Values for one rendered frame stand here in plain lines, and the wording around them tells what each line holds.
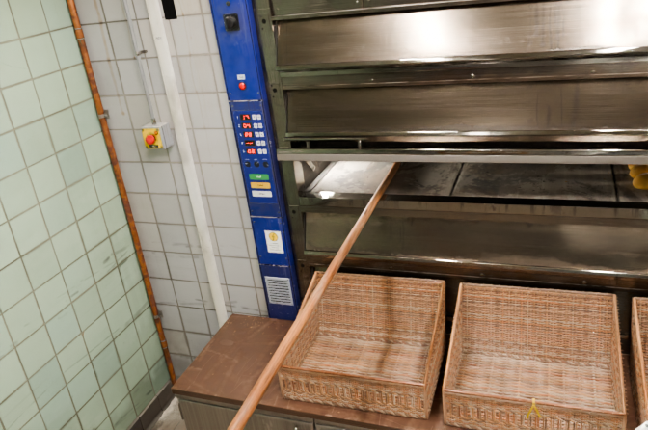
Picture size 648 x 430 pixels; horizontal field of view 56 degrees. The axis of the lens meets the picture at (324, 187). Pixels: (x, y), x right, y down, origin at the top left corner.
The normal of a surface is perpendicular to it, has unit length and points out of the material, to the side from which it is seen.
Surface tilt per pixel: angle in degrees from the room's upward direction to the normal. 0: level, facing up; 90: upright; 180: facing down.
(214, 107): 90
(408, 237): 70
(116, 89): 90
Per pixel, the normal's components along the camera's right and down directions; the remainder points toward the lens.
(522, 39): -0.36, 0.06
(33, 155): 0.93, 0.03
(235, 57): -0.34, 0.40
